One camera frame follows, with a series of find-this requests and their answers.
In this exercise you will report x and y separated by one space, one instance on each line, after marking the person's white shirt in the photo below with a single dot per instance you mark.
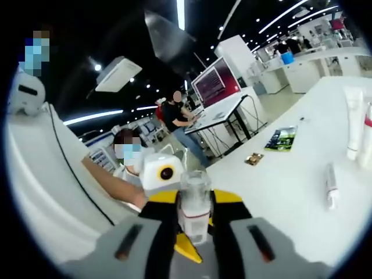
43 174

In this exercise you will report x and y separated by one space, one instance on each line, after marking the small silver white skincare tube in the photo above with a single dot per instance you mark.
331 186

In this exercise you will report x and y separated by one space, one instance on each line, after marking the red screen computer monitor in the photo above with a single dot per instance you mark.
216 82

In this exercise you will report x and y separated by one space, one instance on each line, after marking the distant red screen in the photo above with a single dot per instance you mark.
337 24

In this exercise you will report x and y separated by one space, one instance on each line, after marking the large white skincare tube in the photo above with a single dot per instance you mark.
354 122

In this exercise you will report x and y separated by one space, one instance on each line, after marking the group of distant people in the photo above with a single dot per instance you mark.
293 43

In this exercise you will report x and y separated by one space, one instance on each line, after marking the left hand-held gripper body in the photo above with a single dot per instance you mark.
161 171

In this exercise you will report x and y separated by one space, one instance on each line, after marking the blue bin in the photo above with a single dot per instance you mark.
287 58

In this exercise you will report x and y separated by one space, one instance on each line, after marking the white clear-cap skincare bottle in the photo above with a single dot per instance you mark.
194 221

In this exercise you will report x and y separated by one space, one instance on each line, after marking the gold foil skincare sachet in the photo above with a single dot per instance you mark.
254 159

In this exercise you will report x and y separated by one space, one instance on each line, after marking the green black skincare sachet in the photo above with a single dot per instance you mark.
282 139

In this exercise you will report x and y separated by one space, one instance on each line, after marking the white worn device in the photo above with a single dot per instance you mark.
26 96

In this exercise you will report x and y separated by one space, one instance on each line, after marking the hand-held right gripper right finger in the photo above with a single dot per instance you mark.
255 247

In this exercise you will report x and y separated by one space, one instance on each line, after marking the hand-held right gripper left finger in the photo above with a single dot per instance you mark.
133 247

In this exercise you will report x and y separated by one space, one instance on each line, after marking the long white counter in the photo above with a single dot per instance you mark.
305 72

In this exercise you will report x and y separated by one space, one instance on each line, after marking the white standing desk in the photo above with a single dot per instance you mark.
221 112

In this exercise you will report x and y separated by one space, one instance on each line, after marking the ceiling air conditioner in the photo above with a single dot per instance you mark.
117 74

